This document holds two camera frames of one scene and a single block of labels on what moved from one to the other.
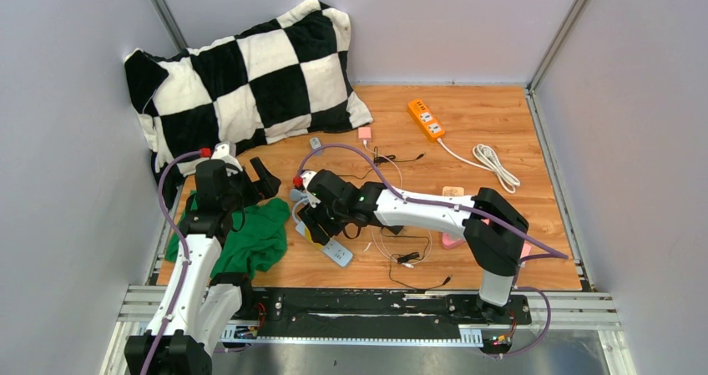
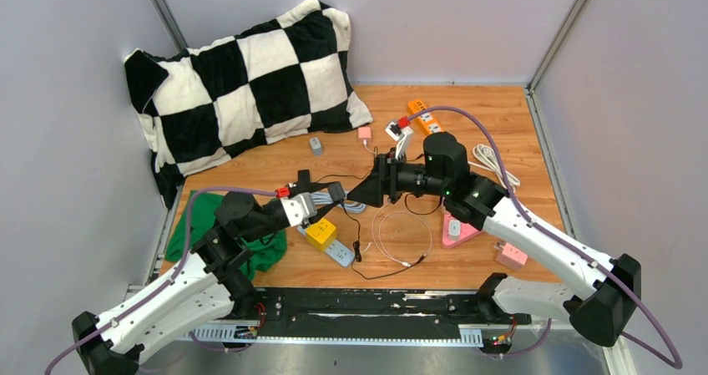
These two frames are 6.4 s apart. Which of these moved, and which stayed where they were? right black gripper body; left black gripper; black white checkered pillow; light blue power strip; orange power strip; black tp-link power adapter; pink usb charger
Moved: left black gripper; right black gripper body; black tp-link power adapter
Stayed: black white checkered pillow; pink usb charger; light blue power strip; orange power strip
